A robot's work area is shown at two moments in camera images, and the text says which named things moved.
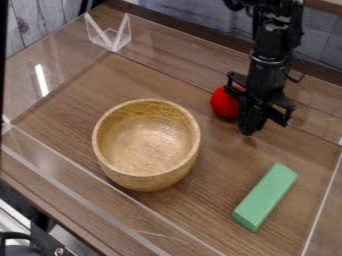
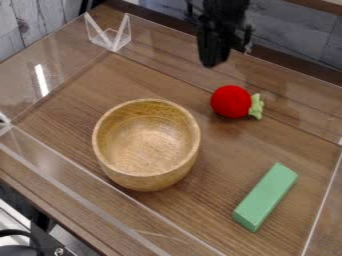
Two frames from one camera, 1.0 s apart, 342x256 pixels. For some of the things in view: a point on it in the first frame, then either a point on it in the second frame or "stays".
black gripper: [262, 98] -> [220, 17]
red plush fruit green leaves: [226, 103] stays
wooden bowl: [146, 141] stays
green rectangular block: [262, 200] stays
